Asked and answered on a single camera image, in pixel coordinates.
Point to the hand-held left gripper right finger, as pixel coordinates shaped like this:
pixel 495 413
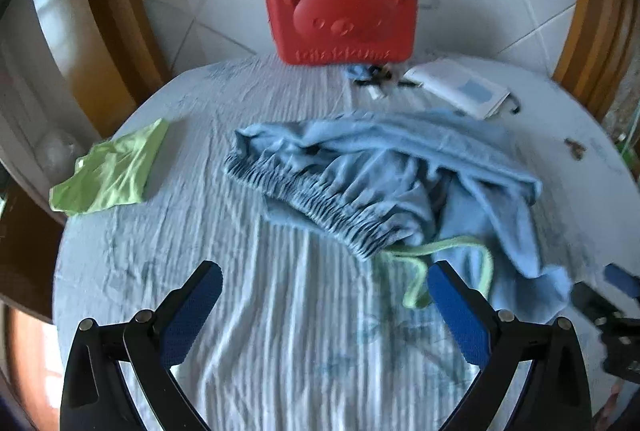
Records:
pixel 457 316

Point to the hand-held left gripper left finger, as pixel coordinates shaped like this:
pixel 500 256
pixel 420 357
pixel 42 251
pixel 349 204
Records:
pixel 192 311

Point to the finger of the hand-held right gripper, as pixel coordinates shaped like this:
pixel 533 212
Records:
pixel 622 282

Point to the light blue pants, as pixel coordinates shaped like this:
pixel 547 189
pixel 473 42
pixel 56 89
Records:
pixel 380 171

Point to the small brown scrap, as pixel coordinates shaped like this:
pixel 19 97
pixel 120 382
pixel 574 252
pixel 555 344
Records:
pixel 575 147

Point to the light green garment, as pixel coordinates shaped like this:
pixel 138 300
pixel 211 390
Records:
pixel 110 176

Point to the white booklet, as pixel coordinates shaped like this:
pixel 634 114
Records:
pixel 450 81

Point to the small white tube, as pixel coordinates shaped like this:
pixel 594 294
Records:
pixel 376 92

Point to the wooden chair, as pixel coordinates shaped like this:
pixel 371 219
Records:
pixel 595 36
pixel 115 11

